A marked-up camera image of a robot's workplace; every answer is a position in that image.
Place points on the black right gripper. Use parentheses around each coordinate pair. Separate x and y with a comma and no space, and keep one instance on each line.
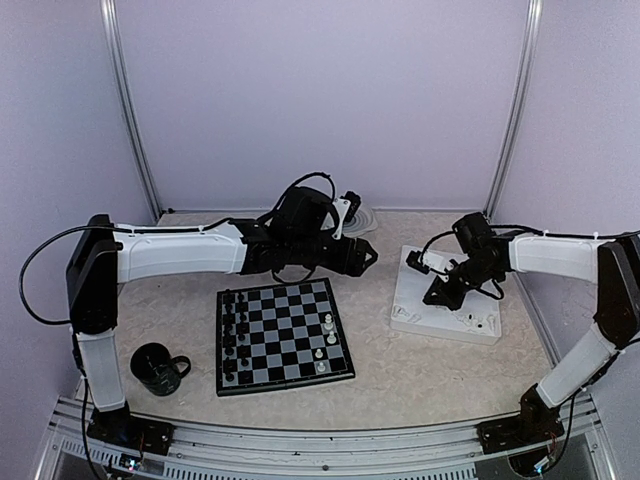
(445,296)

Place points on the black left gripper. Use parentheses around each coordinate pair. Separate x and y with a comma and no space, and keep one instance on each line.
(343,265)

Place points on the white plastic tray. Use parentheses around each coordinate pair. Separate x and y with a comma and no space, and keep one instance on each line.
(478,321)

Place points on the white chess piece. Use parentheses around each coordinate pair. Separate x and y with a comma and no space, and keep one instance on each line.
(331,339)

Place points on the black and grey chessboard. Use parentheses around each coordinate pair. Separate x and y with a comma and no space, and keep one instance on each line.
(266,338)

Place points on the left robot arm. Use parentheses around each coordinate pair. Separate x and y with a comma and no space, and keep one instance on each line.
(109,255)

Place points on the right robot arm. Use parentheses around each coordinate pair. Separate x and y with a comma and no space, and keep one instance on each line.
(583,286)

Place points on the grey swirl ceramic plate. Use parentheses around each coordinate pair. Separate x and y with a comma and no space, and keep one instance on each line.
(363,221)

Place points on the black mug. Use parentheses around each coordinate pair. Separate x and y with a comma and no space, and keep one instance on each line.
(159,372)

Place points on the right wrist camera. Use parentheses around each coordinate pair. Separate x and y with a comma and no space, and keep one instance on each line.
(429,262)

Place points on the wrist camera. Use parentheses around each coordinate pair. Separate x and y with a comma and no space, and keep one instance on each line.
(346,207)
(429,262)

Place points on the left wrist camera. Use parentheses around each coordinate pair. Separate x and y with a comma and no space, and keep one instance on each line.
(346,207)

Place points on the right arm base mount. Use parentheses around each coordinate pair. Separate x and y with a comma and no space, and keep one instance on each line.
(512,432)

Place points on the right aluminium frame post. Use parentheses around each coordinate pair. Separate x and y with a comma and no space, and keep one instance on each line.
(517,107)

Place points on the aluminium frame post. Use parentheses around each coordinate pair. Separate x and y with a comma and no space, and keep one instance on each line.
(116,52)
(517,107)

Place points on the aluminium front rail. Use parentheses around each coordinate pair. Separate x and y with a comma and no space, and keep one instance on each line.
(199,450)

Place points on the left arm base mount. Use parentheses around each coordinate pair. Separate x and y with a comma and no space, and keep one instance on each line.
(121,428)

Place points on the left aluminium frame post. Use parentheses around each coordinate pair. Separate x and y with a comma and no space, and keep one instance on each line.
(116,52)

